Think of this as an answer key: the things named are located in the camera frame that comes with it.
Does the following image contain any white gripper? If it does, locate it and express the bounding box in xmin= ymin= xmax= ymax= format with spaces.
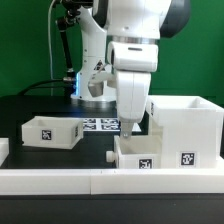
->
xmin=116 ymin=71 xmax=151 ymax=138

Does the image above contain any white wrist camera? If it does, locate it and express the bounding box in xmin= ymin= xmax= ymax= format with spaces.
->
xmin=88 ymin=72 xmax=116 ymax=97

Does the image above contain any paper sheet with markers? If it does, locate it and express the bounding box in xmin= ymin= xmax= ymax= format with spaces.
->
xmin=81 ymin=117 xmax=143 ymax=133

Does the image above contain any white front drawer tray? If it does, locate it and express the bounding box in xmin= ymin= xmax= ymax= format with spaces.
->
xmin=106 ymin=135 xmax=162 ymax=169

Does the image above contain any black cable bundle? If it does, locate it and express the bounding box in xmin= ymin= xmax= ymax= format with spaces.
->
xmin=16 ymin=0 xmax=81 ymax=98

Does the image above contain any white drawer cabinet box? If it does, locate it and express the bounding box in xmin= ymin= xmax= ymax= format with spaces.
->
xmin=146 ymin=95 xmax=224 ymax=168

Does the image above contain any white left fence piece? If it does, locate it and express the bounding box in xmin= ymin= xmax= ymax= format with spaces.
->
xmin=0 ymin=138 xmax=9 ymax=166

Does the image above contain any white front fence wall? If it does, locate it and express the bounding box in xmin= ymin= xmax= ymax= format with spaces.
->
xmin=0 ymin=169 xmax=224 ymax=195

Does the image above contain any white drawer tray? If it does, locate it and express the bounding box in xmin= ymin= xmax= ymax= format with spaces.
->
xmin=106 ymin=135 xmax=162 ymax=169
xmin=21 ymin=116 xmax=83 ymax=150

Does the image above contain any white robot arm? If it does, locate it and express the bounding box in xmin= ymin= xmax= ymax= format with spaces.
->
xmin=56 ymin=0 xmax=191 ymax=138

